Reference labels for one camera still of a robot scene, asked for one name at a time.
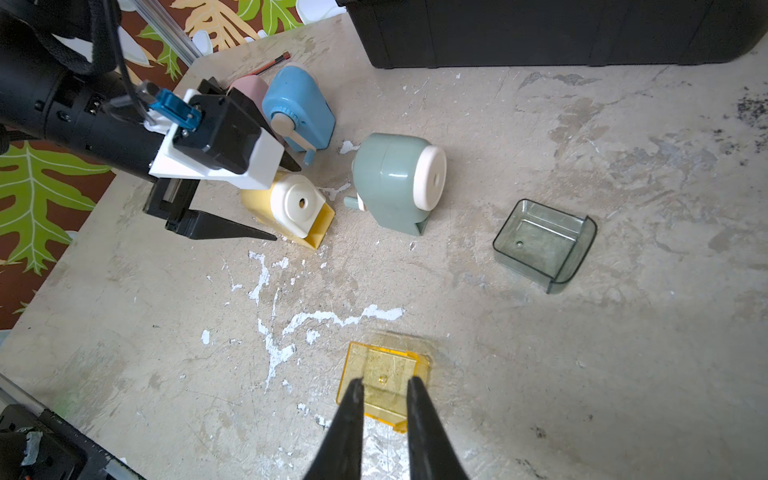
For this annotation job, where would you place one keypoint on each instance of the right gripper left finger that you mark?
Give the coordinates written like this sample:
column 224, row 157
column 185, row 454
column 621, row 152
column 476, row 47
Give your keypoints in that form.
column 340, row 454

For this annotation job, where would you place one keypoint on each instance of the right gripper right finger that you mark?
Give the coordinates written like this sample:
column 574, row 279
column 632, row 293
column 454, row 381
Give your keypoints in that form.
column 431, row 455

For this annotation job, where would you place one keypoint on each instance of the clear yellow tray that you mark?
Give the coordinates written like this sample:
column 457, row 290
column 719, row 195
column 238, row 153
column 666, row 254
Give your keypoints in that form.
column 385, row 373

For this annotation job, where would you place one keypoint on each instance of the yellow pencil sharpener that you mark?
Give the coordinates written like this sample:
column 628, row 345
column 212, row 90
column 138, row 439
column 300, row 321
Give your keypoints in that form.
column 293, row 206

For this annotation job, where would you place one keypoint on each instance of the pink sharpener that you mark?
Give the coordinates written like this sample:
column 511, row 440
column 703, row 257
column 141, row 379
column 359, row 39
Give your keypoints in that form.
column 252, row 86

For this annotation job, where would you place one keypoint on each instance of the blue pencil sharpener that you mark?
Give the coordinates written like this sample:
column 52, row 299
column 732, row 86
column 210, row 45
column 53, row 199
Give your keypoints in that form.
column 297, row 110

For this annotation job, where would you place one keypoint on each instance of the green sharpener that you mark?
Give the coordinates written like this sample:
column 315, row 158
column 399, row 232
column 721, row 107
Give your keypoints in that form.
column 399, row 180

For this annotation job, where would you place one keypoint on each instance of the clear grey tray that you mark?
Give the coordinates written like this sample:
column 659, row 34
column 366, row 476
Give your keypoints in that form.
column 544, row 244

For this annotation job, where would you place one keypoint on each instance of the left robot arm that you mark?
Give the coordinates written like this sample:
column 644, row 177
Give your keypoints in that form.
column 64, row 80

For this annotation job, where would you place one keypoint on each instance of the black battery holder left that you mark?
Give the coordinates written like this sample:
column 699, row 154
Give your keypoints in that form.
column 269, row 65

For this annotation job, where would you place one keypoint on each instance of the black plastic toolbox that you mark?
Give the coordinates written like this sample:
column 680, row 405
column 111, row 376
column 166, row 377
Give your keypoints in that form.
column 432, row 34

